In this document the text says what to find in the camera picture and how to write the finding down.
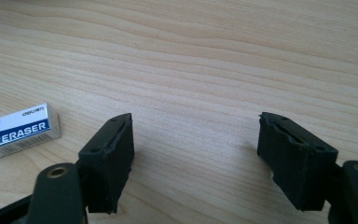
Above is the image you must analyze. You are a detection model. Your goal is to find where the white and blue eraser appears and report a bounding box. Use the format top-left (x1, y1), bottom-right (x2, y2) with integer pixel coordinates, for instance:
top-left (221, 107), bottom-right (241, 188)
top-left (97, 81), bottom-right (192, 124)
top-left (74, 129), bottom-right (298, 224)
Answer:
top-left (0, 102), bottom-right (62, 164)

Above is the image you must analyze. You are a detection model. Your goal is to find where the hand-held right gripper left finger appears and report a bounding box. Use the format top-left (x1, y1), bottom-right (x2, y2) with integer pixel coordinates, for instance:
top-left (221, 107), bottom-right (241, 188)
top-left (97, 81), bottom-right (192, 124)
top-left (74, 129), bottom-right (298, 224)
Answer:
top-left (77, 112), bottom-right (135, 215)

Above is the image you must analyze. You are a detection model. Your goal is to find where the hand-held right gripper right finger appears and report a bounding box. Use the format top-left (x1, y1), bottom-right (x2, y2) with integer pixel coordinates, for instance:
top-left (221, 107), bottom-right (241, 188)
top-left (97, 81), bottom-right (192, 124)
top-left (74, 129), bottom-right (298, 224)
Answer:
top-left (256, 111), bottom-right (339, 212)

